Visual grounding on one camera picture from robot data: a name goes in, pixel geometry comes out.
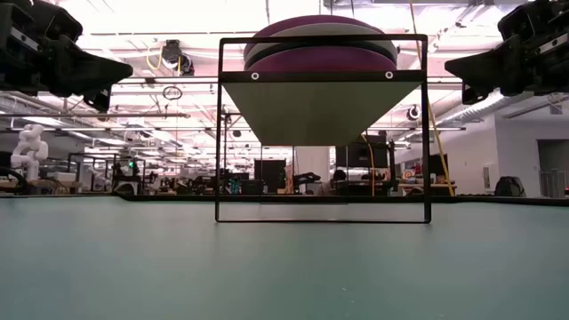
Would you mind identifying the thin yellow cable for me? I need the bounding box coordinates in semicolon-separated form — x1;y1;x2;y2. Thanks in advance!
360;132;377;196

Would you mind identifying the person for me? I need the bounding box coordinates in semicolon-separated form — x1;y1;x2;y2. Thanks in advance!
322;168;352;196

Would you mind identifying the long ceiling pipe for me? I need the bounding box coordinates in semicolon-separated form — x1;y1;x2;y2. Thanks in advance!
0;111;192;119

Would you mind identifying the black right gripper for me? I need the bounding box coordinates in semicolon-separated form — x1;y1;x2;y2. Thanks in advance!
444;0;569;107

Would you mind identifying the purple plastic plate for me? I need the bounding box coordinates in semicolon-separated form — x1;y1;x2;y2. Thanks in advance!
243;14;386;50
247;46;398;73

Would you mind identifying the black equipment rack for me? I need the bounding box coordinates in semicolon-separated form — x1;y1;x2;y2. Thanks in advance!
335;135;397;196

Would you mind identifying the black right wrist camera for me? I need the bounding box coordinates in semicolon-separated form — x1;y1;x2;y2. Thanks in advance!
496;3;538;44

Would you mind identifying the white robot figure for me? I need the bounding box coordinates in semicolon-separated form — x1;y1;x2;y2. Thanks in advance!
9;123;50;181

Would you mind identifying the black desk monitor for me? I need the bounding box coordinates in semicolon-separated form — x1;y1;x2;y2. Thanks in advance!
429;154;449;177

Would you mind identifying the black metal frame shelf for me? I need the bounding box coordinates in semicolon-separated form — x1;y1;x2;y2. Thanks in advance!
214;34;432;225

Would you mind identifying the long ceiling light rail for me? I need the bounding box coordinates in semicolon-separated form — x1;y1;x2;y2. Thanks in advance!
110;75;466;86

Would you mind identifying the black curved hose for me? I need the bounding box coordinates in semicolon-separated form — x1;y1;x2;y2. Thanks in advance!
0;165;30;195

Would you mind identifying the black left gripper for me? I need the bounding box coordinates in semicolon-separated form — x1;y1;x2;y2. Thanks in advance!
0;0;133;112

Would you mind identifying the black hanging ring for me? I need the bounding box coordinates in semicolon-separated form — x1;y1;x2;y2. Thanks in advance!
161;84;184;101

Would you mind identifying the grey door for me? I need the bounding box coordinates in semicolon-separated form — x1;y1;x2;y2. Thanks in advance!
536;139;569;199

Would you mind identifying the black frame workcell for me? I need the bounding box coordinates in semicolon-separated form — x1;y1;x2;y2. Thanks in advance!
66;152;148;195

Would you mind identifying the black cabinet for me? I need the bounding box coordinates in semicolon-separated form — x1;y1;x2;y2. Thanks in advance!
253;158;287;195

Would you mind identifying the large silver ceiling duct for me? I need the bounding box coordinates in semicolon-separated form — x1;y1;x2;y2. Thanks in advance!
437;91;569;130

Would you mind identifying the cream plastic plate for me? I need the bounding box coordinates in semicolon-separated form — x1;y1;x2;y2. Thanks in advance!
244;22;398;57

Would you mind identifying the long yellow hanging cable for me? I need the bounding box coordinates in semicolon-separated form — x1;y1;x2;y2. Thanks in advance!
408;0;455;197

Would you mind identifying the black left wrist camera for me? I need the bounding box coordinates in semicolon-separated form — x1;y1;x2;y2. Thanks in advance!
42;4;84;44

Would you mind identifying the black backpack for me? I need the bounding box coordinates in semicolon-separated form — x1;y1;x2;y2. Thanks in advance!
494;175;526;198

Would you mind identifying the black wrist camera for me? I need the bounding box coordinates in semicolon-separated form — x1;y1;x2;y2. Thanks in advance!
496;3;538;44
42;4;84;44

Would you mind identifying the black ceiling cable reel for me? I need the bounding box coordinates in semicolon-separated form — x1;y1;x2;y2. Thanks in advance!
160;38;184;64

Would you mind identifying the white column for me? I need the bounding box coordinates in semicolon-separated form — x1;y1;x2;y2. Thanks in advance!
295;146;333;196

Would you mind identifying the black ceiling device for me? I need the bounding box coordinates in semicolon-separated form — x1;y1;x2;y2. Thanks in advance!
180;53;196;76

